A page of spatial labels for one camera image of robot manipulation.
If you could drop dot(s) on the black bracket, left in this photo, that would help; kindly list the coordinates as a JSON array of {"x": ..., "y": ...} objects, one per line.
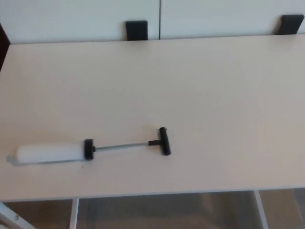
[{"x": 137, "y": 30}]

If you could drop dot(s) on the white metal frame bar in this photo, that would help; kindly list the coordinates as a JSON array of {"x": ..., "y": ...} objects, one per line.
[{"x": 12, "y": 218}]

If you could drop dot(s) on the dark brown side panel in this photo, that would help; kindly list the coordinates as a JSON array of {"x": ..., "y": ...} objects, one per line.
[{"x": 2, "y": 43}]

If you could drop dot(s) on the white desk leg frame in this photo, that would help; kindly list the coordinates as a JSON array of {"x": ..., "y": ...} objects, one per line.
[
  {"x": 261, "y": 210},
  {"x": 74, "y": 214}
]

